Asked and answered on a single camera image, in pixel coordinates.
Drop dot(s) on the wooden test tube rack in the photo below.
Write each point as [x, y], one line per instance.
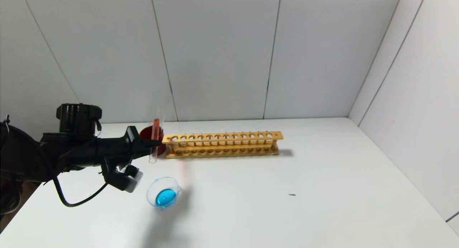
[233, 136]

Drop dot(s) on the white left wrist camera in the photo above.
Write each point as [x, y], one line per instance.
[131, 180]

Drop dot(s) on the clear glass dish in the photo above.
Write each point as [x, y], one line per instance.
[165, 197]

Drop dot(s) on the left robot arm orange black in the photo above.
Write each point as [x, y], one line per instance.
[36, 154]

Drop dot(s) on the test tube with red pigment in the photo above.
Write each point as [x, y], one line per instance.
[155, 129]

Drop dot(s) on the test tube with blue pigment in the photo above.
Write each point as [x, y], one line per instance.
[163, 119]

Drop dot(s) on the red plastic cup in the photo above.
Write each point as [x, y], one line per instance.
[144, 134]

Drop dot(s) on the black office chair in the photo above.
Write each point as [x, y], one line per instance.
[9, 198]

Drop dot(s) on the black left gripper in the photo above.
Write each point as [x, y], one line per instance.
[133, 141]

